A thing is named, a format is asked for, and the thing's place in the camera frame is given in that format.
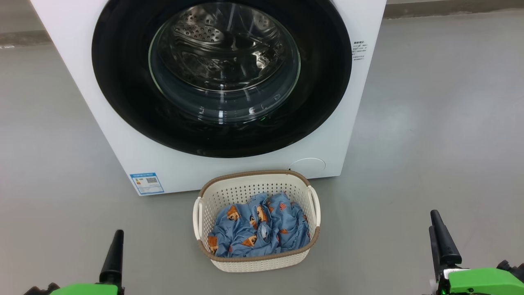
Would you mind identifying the perforated steel washer drum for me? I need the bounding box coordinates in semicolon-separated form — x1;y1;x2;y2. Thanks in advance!
149;2;301;123

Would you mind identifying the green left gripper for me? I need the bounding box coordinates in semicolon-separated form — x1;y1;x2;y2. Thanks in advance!
49;229;124;295

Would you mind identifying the white front-load washing machine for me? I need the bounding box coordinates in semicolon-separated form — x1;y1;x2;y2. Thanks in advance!
31;0;387;196

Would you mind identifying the cream perforated plastic laundry basket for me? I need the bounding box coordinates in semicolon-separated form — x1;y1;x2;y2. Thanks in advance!
193;170;321;273

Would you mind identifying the round white drain filter cover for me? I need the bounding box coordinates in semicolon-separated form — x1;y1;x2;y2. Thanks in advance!
289;158;326;177

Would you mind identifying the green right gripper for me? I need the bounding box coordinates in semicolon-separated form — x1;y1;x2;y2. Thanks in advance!
429;210;524;295

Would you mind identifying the blue energy label sticker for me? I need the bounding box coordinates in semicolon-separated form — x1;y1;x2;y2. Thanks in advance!
130;172;165;195

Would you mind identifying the small printed text label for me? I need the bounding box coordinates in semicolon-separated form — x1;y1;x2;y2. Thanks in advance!
353;40;368;62

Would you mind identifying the black round glass washer door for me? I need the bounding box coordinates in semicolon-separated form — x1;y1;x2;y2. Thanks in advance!
91;0;352;158

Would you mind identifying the blue garment with cream lining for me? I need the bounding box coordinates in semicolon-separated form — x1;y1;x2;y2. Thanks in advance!
207;193;283;259

